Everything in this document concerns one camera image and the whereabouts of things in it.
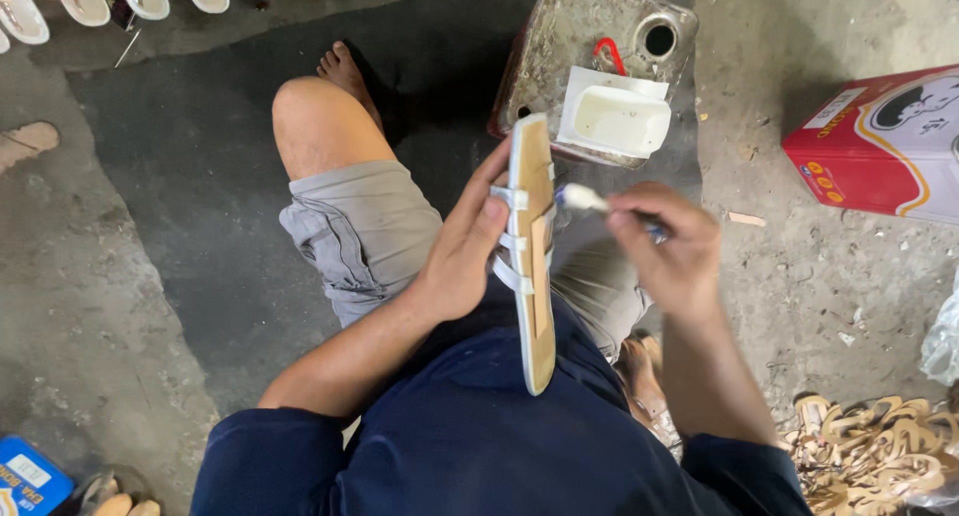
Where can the small dark bottle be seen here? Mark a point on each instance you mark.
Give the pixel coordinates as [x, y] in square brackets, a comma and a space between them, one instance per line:
[120, 5]

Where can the tan shoe sole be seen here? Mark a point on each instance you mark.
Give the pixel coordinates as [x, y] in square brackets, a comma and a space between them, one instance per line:
[26, 143]

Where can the person's grey shorts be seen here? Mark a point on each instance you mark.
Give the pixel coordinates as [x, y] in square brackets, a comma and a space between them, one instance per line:
[359, 231]

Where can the thin metal stick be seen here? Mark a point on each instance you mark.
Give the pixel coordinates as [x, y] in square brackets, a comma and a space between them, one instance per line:
[127, 48]

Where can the pair of tan soles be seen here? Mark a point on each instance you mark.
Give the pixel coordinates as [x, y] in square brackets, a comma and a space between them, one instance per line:
[127, 507]

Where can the small wood scrap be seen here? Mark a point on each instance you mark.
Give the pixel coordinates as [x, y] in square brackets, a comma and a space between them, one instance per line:
[746, 218]

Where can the person's right foot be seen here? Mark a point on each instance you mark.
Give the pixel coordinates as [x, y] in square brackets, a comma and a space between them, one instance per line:
[643, 385]

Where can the clear plastic bag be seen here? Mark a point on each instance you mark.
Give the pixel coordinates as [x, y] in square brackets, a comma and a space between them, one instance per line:
[944, 336]

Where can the person's right hand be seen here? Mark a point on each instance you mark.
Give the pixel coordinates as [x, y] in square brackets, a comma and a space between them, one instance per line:
[678, 257]

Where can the glue brush with white bristles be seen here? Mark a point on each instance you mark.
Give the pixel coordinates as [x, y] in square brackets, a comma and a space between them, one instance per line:
[581, 197]

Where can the stained square metal tin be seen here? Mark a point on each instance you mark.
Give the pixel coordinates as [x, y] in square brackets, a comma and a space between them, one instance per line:
[569, 29]

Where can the person's left leg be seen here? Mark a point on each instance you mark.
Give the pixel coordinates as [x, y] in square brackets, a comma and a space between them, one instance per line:
[322, 123]

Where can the blue box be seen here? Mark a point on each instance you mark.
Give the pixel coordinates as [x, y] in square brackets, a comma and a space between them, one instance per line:
[26, 477]

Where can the white glue tray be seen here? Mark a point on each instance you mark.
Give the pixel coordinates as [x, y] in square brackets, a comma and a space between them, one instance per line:
[618, 119]

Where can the person's navy shirt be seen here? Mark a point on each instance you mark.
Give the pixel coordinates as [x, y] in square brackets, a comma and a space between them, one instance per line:
[464, 441]

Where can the red and white carton box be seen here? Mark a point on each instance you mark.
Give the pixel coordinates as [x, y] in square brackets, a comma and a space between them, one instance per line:
[876, 153]

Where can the person's left hand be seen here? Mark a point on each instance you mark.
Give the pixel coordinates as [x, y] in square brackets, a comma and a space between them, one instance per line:
[457, 265]

